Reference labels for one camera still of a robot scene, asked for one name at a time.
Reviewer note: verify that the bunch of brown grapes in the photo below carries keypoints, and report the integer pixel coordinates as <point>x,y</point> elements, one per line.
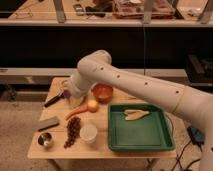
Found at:
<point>73,130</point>

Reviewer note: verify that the green plastic tray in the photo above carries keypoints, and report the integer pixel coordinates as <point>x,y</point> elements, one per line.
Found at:
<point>149,133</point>

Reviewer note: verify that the orange bowl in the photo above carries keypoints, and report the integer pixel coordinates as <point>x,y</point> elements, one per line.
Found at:
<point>102,92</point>

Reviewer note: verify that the yellow orange fruit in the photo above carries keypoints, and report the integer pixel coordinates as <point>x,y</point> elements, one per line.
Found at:
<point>92,106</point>

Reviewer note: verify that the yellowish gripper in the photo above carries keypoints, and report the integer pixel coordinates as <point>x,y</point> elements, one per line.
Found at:
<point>75,102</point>

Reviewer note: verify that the black power box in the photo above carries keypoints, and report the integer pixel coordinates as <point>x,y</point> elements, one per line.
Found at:
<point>196,136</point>

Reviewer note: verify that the white cup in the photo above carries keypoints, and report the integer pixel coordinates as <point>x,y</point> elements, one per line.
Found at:
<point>88,133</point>

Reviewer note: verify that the wooden table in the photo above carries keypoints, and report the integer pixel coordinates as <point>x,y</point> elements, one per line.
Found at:
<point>80,150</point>

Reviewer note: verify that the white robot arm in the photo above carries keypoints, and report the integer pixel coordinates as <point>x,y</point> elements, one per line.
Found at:
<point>194,106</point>

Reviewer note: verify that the purple bowl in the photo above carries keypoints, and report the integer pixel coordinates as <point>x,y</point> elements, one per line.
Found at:
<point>66,94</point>

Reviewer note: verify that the small steel cup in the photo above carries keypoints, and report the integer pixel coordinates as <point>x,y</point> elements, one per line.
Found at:
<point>45,140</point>

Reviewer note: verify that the orange carrot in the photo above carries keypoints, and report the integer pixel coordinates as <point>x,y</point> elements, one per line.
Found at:
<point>78,110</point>

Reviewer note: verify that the black handled knife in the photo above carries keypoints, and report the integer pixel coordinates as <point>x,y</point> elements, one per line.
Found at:
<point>54,100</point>

